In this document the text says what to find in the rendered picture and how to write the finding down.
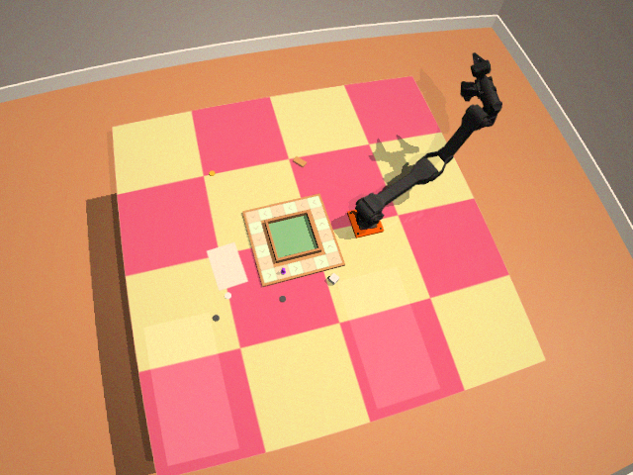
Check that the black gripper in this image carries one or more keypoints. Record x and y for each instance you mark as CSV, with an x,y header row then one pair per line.
x,y
480,68

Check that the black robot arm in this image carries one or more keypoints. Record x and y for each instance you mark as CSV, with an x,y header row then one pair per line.
x,y
370,208

